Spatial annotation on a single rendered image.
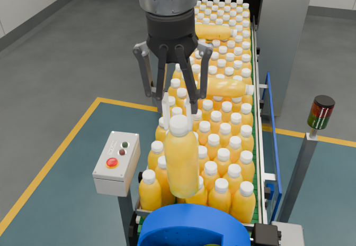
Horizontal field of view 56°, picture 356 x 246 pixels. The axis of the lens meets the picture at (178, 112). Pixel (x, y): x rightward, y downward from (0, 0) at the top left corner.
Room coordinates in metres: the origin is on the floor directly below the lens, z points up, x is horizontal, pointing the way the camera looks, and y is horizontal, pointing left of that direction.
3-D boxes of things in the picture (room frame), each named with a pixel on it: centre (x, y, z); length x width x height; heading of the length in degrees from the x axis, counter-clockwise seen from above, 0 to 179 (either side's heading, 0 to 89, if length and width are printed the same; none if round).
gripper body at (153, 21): (0.49, 0.01, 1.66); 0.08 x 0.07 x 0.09; 82
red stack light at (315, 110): (0.84, -0.47, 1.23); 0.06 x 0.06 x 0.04
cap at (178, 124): (0.49, 0.00, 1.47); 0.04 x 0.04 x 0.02
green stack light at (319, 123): (0.84, -0.47, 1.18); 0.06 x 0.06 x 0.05
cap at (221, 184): (0.63, -0.13, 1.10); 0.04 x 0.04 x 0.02
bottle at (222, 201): (0.63, -0.13, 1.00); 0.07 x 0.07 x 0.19
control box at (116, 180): (0.77, 0.20, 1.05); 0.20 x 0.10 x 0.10; 171
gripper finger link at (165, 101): (0.49, 0.02, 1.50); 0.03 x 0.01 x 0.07; 172
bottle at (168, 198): (0.72, 0.04, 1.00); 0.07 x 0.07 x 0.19
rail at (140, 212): (0.60, -0.07, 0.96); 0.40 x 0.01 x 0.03; 81
